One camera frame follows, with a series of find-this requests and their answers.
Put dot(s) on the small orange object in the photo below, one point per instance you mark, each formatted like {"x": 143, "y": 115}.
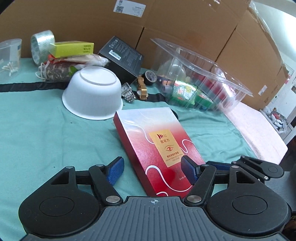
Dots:
{"x": 165, "y": 83}

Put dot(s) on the plain cardboard box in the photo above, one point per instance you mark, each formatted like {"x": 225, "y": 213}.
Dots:
{"x": 196, "y": 23}

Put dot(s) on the black carton box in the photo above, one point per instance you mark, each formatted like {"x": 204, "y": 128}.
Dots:
{"x": 122, "y": 58}

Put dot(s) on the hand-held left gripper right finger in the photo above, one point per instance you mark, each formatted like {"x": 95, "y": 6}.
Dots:
{"x": 189, "y": 169}

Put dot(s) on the silver metal watch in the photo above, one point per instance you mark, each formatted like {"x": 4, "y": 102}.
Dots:
{"x": 128, "y": 93}

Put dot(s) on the white bowl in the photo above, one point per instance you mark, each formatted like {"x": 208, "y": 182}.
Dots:
{"x": 92, "y": 97}

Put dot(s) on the black band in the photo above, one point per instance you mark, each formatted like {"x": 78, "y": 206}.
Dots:
{"x": 157, "y": 97}

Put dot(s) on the large labelled cardboard box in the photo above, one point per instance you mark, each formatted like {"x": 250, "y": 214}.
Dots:
{"x": 69, "y": 18}

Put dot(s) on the dark speckled pouch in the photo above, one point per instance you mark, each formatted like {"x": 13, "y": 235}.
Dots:
{"x": 57, "y": 71}

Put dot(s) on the white shipping label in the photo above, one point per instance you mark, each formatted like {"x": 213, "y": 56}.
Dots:
{"x": 129, "y": 7}

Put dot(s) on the bunch of cotton swabs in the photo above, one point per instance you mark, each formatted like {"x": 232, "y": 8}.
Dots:
{"x": 10, "y": 68}

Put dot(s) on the orange plastic item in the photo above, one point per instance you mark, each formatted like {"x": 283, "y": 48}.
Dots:
{"x": 52, "y": 59}

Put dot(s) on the teal cloth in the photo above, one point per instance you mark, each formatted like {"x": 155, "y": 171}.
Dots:
{"x": 34, "y": 129}

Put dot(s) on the black tape roll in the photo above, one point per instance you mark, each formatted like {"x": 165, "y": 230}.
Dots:
{"x": 148, "y": 80}

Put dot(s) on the clear plastic clamshell container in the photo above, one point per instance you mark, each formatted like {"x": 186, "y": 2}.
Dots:
{"x": 208, "y": 67}

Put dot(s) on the clear plastic cylinder tub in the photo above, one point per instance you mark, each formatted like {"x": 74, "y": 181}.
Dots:
{"x": 9, "y": 53}

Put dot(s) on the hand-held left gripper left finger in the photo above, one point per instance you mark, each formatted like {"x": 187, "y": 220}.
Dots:
{"x": 114, "y": 170}

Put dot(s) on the pile of clutter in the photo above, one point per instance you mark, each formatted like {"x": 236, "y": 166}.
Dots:
{"x": 276, "y": 118}

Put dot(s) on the pink towel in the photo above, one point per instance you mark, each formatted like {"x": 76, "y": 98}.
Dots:
{"x": 254, "y": 129}

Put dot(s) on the crumpled clear plastic bag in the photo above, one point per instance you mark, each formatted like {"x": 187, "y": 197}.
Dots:
{"x": 92, "y": 60}

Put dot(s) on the green snack packet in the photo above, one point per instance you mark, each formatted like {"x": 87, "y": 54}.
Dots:
{"x": 185, "y": 91}

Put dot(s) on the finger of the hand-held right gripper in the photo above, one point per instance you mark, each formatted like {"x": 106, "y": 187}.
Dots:
{"x": 219, "y": 165}

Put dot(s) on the yellow-green carton box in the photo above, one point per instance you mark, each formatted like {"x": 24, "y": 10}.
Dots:
{"x": 69, "y": 48}

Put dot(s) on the cardboard box with small label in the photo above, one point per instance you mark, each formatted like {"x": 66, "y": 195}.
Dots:
{"x": 254, "y": 58}

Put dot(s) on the clear plastic funnel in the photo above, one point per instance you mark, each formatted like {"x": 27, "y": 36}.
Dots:
{"x": 175, "y": 67}

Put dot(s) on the small white label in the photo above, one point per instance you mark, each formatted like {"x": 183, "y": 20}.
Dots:
{"x": 262, "y": 90}

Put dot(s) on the gold metal watch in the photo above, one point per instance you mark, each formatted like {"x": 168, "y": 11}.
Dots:
{"x": 141, "y": 89}

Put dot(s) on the clear packing tape roll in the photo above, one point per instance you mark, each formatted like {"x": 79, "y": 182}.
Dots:
{"x": 42, "y": 38}

